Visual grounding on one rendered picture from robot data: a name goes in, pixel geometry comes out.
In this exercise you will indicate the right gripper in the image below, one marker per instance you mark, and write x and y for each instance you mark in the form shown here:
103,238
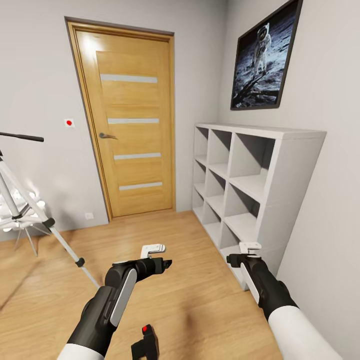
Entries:
235,260

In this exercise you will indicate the electric switch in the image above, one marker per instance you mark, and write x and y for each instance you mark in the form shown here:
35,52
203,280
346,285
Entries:
69,122

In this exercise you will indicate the camera tripod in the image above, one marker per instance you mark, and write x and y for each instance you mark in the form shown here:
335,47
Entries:
18,217

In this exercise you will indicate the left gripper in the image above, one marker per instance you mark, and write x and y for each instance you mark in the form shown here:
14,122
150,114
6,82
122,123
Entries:
155,266

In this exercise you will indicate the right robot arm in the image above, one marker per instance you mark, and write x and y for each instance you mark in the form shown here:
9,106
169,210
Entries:
296,337

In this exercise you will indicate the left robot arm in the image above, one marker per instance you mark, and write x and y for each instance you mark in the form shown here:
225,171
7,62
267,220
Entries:
102,314

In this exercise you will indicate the digital camera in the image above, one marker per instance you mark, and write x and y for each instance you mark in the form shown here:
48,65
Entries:
146,346

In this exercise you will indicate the door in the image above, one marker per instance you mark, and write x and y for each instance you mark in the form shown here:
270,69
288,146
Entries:
127,82

